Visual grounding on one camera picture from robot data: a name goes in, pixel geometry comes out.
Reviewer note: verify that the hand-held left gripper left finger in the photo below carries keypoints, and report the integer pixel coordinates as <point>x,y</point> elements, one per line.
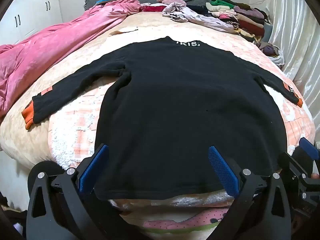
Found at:
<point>93,170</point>

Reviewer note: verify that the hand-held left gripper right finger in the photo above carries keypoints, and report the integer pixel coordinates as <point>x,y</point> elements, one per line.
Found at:
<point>223,170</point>

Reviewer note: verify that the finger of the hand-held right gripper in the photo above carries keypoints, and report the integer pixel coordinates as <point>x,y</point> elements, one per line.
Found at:
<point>286,162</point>
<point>308,147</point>

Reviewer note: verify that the black sweater with orange cuffs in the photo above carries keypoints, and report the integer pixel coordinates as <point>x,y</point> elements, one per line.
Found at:
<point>175,105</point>

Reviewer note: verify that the bag of clothes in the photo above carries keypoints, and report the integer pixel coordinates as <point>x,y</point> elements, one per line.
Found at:
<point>272,52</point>

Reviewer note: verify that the stack of folded clothes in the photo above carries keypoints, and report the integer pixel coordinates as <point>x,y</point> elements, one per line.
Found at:
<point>242,17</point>

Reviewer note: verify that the person's right hand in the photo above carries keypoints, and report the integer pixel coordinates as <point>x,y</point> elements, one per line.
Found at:
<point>315,175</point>

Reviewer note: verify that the peach and white plaid blanket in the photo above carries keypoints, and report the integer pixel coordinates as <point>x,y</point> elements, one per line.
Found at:
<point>75,130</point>

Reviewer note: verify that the pink dotted cloth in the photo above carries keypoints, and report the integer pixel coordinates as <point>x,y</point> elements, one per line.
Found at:
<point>180,223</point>

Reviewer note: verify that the beige bed sheet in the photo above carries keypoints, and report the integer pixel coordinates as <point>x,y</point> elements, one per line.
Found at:
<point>20,135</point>

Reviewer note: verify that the white satin curtain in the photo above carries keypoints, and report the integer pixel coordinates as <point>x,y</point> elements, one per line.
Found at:
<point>295,30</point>

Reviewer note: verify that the grey cushion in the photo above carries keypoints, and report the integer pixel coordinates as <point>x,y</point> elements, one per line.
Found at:
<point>268,31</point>

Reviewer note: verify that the pink quilt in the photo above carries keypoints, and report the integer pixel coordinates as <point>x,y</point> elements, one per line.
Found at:
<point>50,47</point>

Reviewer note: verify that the lilac crumpled garment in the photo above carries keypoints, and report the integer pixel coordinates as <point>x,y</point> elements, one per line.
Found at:
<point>197,17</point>

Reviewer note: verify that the black crumpled garment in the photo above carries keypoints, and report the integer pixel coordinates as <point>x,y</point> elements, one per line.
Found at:
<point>200,10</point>

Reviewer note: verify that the red cloth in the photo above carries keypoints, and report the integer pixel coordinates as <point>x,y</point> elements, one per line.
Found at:
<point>152,8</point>

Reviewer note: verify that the white wardrobe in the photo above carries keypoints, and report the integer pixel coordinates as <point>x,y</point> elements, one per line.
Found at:
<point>27,10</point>

